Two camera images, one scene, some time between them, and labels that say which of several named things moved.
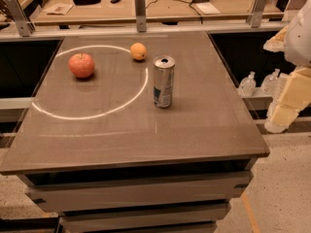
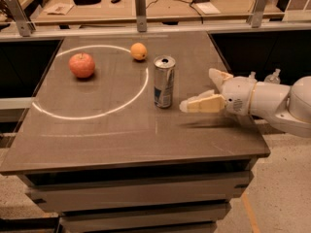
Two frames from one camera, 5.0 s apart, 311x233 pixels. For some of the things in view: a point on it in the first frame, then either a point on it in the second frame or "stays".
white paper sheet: x=207 y=8 stays
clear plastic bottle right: x=271 y=83 stays
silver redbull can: x=163 y=78 stays
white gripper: x=299 y=39 -> x=237 y=94
